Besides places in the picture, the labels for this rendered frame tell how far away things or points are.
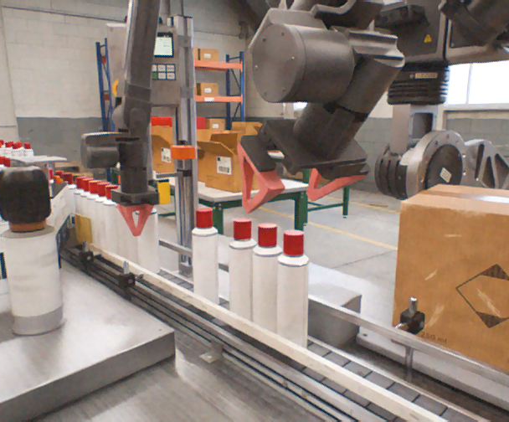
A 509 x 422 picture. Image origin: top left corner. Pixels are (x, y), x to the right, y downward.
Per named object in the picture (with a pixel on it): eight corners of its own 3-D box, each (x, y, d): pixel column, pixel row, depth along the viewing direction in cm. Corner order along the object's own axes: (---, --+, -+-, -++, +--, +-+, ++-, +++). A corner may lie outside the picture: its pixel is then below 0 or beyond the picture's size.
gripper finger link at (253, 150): (215, 189, 48) (244, 124, 41) (266, 182, 52) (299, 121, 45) (243, 236, 44) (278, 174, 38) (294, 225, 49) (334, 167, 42)
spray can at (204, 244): (188, 305, 89) (185, 209, 84) (208, 297, 92) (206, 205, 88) (203, 313, 85) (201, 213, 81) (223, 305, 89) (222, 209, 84)
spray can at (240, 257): (223, 324, 81) (222, 218, 76) (244, 315, 84) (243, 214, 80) (242, 334, 77) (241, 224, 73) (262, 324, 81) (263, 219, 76)
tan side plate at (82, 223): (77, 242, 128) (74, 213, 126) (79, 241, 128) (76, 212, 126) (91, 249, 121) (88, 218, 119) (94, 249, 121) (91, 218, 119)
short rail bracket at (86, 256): (80, 283, 113) (76, 239, 111) (104, 277, 117) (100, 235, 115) (85, 286, 111) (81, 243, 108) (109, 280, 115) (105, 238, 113)
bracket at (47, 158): (9, 160, 124) (9, 156, 124) (50, 157, 132) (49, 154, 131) (24, 164, 115) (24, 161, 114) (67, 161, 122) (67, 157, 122)
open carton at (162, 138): (142, 173, 359) (139, 127, 350) (190, 169, 386) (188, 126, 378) (162, 178, 329) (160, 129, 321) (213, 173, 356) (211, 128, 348)
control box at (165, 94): (118, 107, 114) (112, 30, 109) (182, 108, 116) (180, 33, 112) (111, 106, 104) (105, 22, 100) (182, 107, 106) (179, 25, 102)
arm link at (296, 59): (361, -46, 38) (309, 32, 45) (255, -78, 32) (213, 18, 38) (429, 54, 34) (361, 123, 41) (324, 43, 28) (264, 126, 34)
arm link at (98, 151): (147, 108, 85) (132, 109, 92) (86, 106, 78) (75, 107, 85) (150, 168, 87) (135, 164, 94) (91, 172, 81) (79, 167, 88)
